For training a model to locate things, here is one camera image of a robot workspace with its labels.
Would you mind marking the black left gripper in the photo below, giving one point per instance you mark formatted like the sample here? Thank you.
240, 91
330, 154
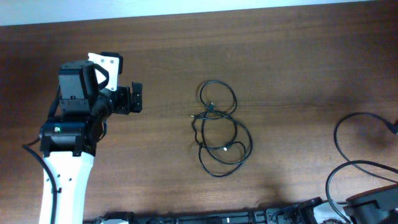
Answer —
125, 100

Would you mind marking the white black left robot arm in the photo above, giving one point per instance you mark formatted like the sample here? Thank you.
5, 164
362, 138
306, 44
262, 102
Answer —
89, 95

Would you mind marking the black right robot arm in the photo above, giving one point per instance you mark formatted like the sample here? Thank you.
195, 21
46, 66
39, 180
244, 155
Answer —
375, 206

